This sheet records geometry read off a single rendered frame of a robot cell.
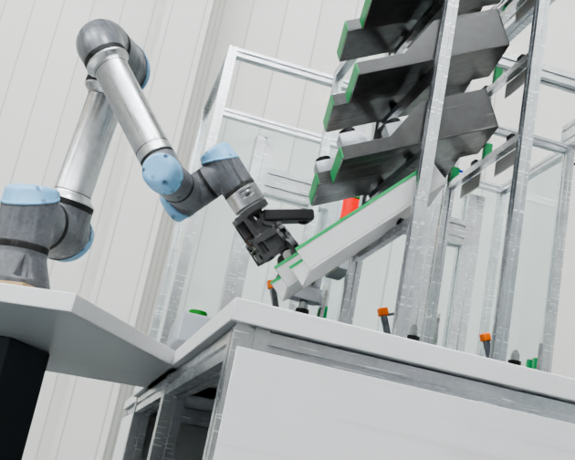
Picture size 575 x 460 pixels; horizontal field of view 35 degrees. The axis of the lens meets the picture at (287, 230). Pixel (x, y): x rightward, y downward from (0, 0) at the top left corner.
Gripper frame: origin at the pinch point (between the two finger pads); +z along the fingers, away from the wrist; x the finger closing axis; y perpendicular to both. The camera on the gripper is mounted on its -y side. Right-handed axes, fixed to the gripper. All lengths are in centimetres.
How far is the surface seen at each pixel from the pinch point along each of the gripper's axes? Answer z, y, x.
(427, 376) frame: 20, 18, 74
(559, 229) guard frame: 31, -112, -82
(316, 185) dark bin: -13.8, -0.8, 30.9
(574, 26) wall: -39, -289, -231
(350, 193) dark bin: -9.6, -8.5, 24.6
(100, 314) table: -13, 46, 43
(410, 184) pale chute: -4, -7, 50
